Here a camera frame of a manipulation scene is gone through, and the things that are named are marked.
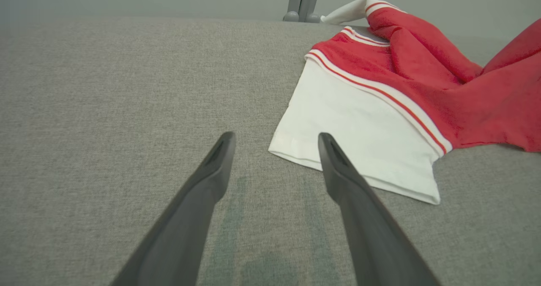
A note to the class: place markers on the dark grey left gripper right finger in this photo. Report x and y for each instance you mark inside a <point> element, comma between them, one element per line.
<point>372,235</point>

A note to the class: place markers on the grey metal post with feet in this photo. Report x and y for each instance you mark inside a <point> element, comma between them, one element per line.
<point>302,1</point>

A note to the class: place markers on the red and white garment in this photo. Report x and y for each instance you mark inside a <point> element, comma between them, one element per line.
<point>359,129</point>

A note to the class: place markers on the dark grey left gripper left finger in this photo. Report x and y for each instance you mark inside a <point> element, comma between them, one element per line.
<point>190,218</point>

